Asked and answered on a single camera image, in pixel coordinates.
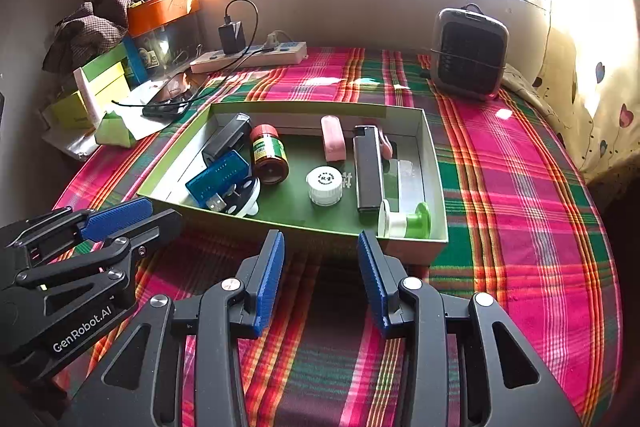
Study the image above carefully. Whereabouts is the orange box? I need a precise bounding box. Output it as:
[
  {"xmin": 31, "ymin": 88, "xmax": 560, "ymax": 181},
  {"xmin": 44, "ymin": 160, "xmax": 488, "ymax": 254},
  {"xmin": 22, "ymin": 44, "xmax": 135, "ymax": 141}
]
[{"xmin": 126, "ymin": 0, "xmax": 201, "ymax": 38}]

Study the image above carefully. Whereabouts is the black rectangular device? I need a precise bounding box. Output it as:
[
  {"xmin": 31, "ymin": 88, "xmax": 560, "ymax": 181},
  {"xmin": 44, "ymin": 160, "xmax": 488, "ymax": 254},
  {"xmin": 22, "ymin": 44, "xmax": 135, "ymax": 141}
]
[{"xmin": 202, "ymin": 113, "xmax": 252, "ymax": 165}]

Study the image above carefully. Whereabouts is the black cable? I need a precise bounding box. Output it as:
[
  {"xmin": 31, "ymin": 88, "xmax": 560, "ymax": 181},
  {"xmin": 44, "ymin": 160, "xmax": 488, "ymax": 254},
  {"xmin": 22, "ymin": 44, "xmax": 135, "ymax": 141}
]
[{"xmin": 111, "ymin": 0, "xmax": 261, "ymax": 115}]

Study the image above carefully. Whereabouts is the black charger plug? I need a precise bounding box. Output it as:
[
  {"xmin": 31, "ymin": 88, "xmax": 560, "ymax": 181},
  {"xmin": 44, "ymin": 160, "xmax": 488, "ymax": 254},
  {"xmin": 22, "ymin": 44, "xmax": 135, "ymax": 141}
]
[{"xmin": 218, "ymin": 21, "xmax": 247, "ymax": 55}]

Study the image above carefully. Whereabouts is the red capped bottle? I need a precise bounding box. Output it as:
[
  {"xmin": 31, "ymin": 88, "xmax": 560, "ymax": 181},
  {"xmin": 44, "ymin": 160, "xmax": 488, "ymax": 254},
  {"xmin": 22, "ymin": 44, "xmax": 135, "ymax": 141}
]
[{"xmin": 249, "ymin": 124, "xmax": 290, "ymax": 186}]

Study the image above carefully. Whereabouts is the small grey fan heater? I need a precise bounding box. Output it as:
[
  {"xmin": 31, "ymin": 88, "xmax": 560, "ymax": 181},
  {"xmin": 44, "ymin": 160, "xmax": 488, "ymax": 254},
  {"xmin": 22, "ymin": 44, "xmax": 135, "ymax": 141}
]
[{"xmin": 430, "ymin": 7, "xmax": 510, "ymax": 102}]

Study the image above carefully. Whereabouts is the shallow green cardboard box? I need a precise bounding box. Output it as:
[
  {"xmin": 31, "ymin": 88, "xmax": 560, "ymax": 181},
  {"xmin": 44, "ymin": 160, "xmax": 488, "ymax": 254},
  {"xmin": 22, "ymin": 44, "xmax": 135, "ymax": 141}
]
[{"xmin": 136, "ymin": 101, "xmax": 449, "ymax": 265}]

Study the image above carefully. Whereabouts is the blue usb adapter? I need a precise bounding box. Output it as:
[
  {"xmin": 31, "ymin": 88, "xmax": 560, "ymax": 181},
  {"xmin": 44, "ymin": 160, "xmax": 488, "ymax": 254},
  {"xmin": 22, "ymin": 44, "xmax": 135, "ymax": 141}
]
[{"xmin": 185, "ymin": 152, "xmax": 249, "ymax": 211}]

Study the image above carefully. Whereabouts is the black rectangular lighter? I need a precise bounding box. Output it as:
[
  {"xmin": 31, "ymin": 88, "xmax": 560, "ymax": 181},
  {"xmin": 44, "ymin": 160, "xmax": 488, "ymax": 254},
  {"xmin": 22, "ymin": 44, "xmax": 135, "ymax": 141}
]
[{"xmin": 352, "ymin": 125, "xmax": 386, "ymax": 214}]

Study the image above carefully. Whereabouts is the white paper sheet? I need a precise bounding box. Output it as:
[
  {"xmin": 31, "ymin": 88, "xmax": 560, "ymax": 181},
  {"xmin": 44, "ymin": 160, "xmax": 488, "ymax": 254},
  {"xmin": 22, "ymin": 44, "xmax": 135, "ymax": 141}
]
[{"xmin": 125, "ymin": 79, "xmax": 173, "ymax": 108}]

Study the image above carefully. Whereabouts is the white round cap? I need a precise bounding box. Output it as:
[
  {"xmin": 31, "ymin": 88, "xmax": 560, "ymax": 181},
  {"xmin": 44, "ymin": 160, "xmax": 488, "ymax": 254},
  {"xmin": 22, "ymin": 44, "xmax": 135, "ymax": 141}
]
[{"xmin": 306, "ymin": 167, "xmax": 344, "ymax": 206}]

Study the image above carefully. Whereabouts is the black round disc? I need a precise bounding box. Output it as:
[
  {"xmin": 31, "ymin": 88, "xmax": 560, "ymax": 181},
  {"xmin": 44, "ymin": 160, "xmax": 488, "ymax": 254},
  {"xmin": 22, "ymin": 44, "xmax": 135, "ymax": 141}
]
[{"xmin": 223, "ymin": 177, "xmax": 262, "ymax": 217}]

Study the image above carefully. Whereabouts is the blue box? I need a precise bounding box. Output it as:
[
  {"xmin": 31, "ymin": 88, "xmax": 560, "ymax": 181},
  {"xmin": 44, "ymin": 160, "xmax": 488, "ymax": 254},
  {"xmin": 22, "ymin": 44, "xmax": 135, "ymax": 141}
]
[{"xmin": 122, "ymin": 34, "xmax": 148, "ymax": 85}]

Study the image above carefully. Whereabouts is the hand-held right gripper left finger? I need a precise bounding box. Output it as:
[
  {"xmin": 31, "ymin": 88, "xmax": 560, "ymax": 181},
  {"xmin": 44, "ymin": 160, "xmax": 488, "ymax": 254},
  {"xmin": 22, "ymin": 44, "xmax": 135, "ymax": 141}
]
[{"xmin": 65, "ymin": 229, "xmax": 287, "ymax": 427}]

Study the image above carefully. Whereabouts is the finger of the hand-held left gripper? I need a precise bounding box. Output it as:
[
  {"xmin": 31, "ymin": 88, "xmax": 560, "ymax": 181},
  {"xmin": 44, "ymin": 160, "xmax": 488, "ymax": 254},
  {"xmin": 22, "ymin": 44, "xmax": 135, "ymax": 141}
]
[
  {"xmin": 15, "ymin": 209, "xmax": 184, "ymax": 293},
  {"xmin": 0, "ymin": 198, "xmax": 154, "ymax": 266}
]

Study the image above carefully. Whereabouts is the plaid blanket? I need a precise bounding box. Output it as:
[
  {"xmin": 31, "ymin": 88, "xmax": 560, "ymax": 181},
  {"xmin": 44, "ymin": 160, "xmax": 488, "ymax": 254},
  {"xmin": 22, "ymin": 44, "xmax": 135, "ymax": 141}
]
[{"xmin": 52, "ymin": 47, "xmax": 626, "ymax": 427}]

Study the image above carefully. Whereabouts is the clear plastic container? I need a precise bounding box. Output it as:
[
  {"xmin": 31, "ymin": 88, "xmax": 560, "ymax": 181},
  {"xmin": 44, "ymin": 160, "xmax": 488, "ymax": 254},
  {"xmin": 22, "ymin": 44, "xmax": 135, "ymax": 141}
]
[{"xmin": 135, "ymin": 19, "xmax": 203, "ymax": 68}]

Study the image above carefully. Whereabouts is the yellow cardboard box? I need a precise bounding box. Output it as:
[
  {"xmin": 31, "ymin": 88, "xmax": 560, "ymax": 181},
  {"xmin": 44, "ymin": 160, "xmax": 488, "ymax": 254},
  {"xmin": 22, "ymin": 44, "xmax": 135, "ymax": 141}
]
[{"xmin": 42, "ymin": 62, "xmax": 128, "ymax": 128}]

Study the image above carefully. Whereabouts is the heart print curtain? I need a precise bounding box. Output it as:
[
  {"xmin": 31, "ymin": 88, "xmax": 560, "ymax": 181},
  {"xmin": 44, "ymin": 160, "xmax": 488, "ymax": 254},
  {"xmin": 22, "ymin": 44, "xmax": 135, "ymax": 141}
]
[{"xmin": 500, "ymin": 0, "xmax": 640, "ymax": 178}]

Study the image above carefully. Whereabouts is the black phone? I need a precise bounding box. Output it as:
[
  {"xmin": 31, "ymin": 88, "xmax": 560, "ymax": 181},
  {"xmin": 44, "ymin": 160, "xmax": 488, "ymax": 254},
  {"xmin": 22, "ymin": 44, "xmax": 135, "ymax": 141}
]
[{"xmin": 142, "ymin": 99, "xmax": 191, "ymax": 118}]

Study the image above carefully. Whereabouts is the white tube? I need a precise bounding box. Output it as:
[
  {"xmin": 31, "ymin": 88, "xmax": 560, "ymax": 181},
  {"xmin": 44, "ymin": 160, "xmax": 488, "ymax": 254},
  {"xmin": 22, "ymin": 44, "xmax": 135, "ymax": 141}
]
[{"xmin": 73, "ymin": 67, "xmax": 104, "ymax": 128}]

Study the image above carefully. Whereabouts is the green and white round reel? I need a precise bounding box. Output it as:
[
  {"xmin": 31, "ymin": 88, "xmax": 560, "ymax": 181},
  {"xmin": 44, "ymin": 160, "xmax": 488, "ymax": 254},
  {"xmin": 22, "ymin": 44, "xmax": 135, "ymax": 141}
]
[{"xmin": 377, "ymin": 199, "xmax": 432, "ymax": 240}]

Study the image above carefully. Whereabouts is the white charger cube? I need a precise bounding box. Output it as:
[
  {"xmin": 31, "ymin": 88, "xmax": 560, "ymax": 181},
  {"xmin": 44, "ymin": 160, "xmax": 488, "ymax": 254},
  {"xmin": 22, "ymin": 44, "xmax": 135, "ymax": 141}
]
[{"xmin": 384, "ymin": 158, "xmax": 427, "ymax": 212}]

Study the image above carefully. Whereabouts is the pink case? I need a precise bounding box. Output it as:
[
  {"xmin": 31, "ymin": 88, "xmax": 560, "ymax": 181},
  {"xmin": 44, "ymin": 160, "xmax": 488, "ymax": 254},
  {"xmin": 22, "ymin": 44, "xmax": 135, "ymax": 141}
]
[{"xmin": 320, "ymin": 115, "xmax": 347, "ymax": 162}]

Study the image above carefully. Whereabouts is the white power strip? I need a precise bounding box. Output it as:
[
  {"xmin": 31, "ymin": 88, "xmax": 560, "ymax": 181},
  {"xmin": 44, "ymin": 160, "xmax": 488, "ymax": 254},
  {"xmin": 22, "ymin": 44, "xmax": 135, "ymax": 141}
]
[{"xmin": 190, "ymin": 41, "xmax": 307, "ymax": 74}]

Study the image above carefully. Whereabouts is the brown cloth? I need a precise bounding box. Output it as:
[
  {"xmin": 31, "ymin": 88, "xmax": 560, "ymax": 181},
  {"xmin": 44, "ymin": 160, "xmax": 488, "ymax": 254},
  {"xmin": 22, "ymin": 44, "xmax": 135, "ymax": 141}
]
[{"xmin": 42, "ymin": 0, "xmax": 128, "ymax": 72}]

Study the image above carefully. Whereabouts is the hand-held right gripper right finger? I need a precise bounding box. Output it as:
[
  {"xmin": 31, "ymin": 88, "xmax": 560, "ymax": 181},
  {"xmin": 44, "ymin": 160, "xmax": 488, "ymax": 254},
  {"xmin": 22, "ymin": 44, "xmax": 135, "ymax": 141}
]
[{"xmin": 356, "ymin": 230, "xmax": 583, "ymax": 427}]

